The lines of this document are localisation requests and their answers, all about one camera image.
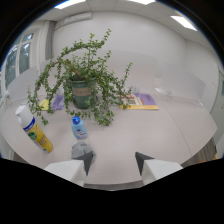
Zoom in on yellow spray can white cap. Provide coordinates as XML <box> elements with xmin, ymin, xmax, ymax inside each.
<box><xmin>15</xmin><ymin>104</ymin><xmax>54</xmax><ymax>154</ymax></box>

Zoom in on small blue cap bottle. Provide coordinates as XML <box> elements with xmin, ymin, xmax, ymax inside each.
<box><xmin>70</xmin><ymin>115</ymin><xmax>89</xmax><ymax>141</ymax></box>

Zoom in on grey crumpled cloth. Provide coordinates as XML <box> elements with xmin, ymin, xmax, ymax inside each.
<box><xmin>70</xmin><ymin>141</ymin><xmax>97</xmax><ymax>164</ymax></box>

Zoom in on ceiling light panel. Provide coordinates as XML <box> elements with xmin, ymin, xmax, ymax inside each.
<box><xmin>53</xmin><ymin>0</ymin><xmax>87</xmax><ymax>10</ymax></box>
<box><xmin>170</xmin><ymin>15</ymin><xmax>198</xmax><ymax>32</ymax></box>
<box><xmin>128</xmin><ymin>0</ymin><xmax>157</xmax><ymax>6</ymax></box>

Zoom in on green potted plant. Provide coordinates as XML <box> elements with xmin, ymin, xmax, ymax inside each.
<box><xmin>27</xmin><ymin>28</ymin><xmax>134</xmax><ymax>127</ymax></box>

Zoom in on purple yellow booklet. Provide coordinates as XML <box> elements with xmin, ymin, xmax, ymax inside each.
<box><xmin>38</xmin><ymin>94</ymin><xmax>66</xmax><ymax>112</ymax></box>

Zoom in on window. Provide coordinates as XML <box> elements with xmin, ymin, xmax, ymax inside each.
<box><xmin>2</xmin><ymin>32</ymin><xmax>35</xmax><ymax>91</ymax></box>

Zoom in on yellow purple book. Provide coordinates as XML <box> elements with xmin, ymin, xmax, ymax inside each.
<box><xmin>119</xmin><ymin>92</ymin><xmax>160</xmax><ymax>111</ymax></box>

